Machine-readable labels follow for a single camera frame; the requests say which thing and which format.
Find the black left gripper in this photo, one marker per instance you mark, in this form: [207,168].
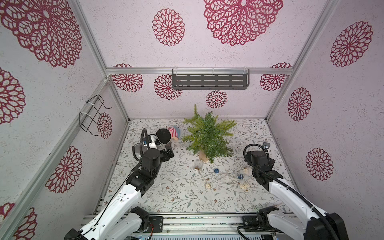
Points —
[169,150]

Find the string lights with rattan balls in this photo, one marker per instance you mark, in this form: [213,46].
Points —
[225,175]

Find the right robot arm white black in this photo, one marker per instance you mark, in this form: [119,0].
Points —
[304,220]

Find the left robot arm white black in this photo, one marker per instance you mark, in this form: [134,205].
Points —
[120,218]

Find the small green christmas tree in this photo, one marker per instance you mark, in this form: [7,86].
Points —
[208,135]

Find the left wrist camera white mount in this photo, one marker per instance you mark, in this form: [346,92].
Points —
[150,142]

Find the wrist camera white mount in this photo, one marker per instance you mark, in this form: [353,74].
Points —
[150,142]
[266,146]

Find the grey slotted wall shelf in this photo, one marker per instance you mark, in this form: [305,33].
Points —
[212,81]

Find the black wire wall basket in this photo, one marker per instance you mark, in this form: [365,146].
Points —
[91,115]

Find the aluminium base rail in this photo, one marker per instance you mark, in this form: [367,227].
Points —
[203,227]

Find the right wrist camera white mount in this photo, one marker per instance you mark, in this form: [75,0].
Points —
[266,146]

